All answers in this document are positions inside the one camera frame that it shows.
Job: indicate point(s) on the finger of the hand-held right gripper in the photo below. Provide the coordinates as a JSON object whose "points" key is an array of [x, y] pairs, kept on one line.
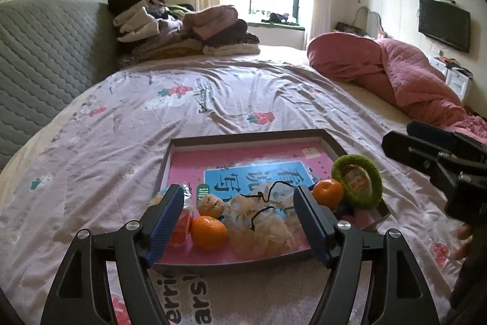
{"points": [[407, 148], [430, 134]]}

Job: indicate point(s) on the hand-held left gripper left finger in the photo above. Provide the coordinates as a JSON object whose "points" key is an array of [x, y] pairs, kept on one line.
{"points": [[165, 222]]}

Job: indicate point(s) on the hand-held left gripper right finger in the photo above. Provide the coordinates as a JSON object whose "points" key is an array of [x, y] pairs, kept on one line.
{"points": [[310, 222]]}

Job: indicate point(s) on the blue white snack packet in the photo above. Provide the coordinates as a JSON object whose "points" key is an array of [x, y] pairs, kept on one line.
{"points": [[180, 228]]}

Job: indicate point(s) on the orange mandarin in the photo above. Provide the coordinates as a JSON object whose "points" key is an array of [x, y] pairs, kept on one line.
{"points": [[328, 192], [208, 233]]}

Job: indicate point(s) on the dark blue snack packet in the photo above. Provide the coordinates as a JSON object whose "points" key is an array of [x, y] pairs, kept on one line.
{"points": [[344, 209]]}

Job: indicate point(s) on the beige mesh bath sponge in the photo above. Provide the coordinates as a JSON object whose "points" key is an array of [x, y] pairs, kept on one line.
{"points": [[266, 229]]}

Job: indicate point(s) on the small beige round pastry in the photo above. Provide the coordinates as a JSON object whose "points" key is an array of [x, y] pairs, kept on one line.
{"points": [[210, 206]]}

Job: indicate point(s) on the shallow grey cardboard box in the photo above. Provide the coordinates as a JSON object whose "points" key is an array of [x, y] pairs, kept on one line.
{"points": [[182, 142]]}

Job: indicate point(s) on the person's right hand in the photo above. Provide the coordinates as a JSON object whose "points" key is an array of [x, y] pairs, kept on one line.
{"points": [[465, 231]]}

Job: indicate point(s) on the pink book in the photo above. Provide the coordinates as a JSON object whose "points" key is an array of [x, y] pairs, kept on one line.
{"points": [[190, 169]]}

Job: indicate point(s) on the white drawer unit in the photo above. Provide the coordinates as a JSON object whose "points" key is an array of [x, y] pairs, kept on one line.
{"points": [[456, 79]]}

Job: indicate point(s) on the pink quilt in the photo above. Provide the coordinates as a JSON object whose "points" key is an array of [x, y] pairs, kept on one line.
{"points": [[403, 73]]}

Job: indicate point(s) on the cream bed sheet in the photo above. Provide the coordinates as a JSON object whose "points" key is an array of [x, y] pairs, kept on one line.
{"points": [[361, 96]]}

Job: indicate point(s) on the black television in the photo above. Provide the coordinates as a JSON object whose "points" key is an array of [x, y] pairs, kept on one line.
{"points": [[443, 24]]}

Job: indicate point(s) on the black bag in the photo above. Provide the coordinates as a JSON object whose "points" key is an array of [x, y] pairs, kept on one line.
{"points": [[350, 28]]}

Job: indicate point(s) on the dark clothing on windowsill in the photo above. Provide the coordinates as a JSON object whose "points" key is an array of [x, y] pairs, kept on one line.
{"points": [[281, 18]]}

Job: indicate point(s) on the pile of folded clothes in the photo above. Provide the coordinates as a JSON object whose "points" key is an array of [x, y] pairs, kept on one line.
{"points": [[190, 32]]}

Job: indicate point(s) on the grey quilted headboard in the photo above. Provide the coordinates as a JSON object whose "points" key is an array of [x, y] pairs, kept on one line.
{"points": [[45, 62]]}

